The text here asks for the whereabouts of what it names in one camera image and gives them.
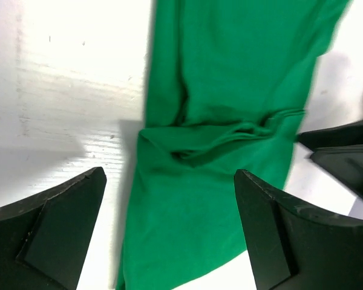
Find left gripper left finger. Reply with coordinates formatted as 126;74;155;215
0;167;106;289

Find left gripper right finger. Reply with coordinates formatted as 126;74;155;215
234;170;363;289

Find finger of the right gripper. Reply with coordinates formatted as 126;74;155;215
309;144;363;200
298;120;363;151

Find green t shirt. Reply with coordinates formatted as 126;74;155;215
116;1;347;289

